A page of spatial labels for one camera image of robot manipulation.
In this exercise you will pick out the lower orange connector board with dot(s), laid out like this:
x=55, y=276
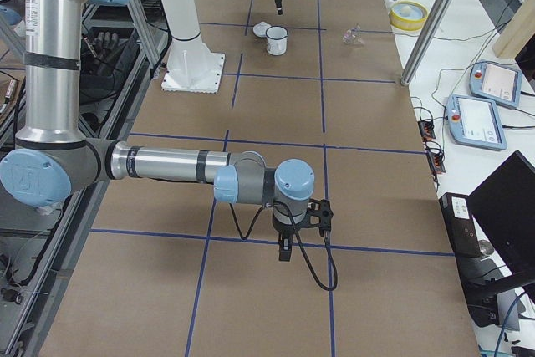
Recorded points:
x=435, y=163

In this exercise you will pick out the upper orange connector board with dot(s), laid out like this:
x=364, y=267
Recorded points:
x=426, y=128

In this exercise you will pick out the aluminium frame post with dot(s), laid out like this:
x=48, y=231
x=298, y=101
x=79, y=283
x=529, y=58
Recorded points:
x=417, y=54

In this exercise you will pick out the white enamel mug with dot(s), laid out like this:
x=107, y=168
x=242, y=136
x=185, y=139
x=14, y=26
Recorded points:
x=277, y=40

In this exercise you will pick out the black monitor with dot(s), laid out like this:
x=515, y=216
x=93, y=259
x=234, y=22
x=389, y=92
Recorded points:
x=503, y=205

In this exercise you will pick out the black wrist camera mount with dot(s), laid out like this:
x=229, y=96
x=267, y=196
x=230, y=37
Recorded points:
x=318, y=215

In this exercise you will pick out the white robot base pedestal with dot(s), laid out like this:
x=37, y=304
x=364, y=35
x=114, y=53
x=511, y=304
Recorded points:
x=191, y=66

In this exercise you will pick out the orange connector board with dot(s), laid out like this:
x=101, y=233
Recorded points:
x=426, y=128
x=435, y=163

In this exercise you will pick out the white enamel mug lid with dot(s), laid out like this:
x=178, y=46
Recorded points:
x=260, y=29

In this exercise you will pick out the clear glass funnel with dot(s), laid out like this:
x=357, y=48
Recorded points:
x=353, y=36

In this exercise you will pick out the black computer box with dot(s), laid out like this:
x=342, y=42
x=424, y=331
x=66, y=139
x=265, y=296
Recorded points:
x=460, y=225

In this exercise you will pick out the teach pendant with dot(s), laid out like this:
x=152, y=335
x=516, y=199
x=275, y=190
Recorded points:
x=475, y=122
x=494, y=81

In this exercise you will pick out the upper teach pendant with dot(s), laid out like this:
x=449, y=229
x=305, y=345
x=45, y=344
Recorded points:
x=494, y=81

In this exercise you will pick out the yellow rimmed round container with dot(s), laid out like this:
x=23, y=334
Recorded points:
x=408, y=16

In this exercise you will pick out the lower teach pendant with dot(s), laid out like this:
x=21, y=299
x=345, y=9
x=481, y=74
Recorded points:
x=475, y=122

